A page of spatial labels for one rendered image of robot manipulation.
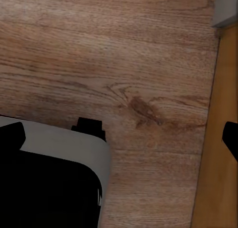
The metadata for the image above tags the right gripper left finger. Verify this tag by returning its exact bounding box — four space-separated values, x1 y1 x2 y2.
0 122 26 181

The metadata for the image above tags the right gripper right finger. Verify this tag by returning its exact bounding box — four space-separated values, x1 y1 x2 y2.
222 121 238 162

